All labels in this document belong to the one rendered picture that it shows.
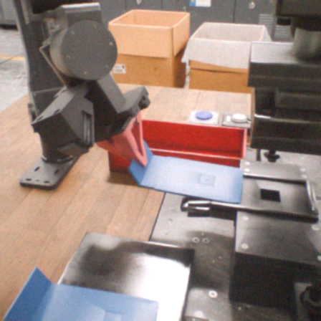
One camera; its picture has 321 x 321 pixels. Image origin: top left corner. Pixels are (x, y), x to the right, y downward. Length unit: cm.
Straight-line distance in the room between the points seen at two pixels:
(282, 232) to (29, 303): 30
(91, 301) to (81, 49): 28
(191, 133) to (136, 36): 205
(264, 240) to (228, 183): 10
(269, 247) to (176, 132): 38
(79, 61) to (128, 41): 241
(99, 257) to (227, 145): 37
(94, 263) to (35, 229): 14
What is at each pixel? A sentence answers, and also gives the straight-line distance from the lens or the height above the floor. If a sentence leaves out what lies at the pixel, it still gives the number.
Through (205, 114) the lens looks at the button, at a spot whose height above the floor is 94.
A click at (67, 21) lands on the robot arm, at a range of 37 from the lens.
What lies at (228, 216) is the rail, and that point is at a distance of 49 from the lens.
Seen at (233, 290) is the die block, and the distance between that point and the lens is 48.
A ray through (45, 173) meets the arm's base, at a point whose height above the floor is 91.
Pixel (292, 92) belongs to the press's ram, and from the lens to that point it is 39.
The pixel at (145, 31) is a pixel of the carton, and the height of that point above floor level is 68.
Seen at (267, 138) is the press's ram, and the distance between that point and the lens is 37.
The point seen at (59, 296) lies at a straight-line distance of 48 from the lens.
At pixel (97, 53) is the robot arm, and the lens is 38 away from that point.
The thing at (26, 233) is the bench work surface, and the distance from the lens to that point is 60.
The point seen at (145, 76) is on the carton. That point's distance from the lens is 283.
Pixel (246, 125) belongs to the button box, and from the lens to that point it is 82.
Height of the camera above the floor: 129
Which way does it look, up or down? 32 degrees down
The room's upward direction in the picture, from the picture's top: straight up
